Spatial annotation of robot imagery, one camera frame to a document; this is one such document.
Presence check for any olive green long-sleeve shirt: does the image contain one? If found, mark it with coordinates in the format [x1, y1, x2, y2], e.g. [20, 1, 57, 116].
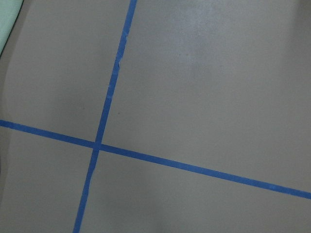
[0, 0, 23, 53]

